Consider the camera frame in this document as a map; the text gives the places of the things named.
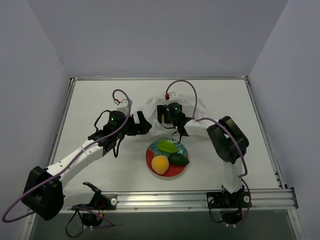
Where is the white translucent plastic bag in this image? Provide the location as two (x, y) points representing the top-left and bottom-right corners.
(137, 94), (196, 137)

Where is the yellow-green fake fruit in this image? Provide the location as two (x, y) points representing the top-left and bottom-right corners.
(157, 140), (178, 154)

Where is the orange fake fruit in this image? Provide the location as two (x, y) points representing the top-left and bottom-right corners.
(151, 155), (170, 175)

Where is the dark green fake avocado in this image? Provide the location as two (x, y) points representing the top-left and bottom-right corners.
(168, 153), (190, 166)

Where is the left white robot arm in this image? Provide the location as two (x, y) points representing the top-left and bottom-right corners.
(21, 110), (152, 221)

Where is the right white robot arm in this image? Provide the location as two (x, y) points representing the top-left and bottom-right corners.
(156, 102), (249, 207)

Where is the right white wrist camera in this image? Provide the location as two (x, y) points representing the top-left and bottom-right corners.
(164, 92), (179, 101)

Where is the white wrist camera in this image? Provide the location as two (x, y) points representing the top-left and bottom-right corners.
(164, 92), (179, 101)
(113, 98), (132, 115)

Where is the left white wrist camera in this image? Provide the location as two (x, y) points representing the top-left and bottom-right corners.
(113, 98), (132, 115)

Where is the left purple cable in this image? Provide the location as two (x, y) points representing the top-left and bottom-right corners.
(1, 89), (134, 230)

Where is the purple cable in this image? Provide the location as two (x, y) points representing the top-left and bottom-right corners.
(164, 79), (251, 221)
(1, 89), (134, 230)

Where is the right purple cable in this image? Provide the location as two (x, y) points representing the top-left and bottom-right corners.
(164, 79), (251, 221)

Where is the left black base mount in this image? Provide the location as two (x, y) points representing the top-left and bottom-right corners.
(65, 182), (118, 238)

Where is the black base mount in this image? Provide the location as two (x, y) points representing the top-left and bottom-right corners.
(65, 182), (118, 238)
(206, 185), (252, 228)

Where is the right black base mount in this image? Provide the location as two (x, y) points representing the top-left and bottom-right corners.
(206, 185), (252, 228)

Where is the aluminium front rail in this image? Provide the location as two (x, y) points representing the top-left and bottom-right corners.
(59, 187), (298, 213)

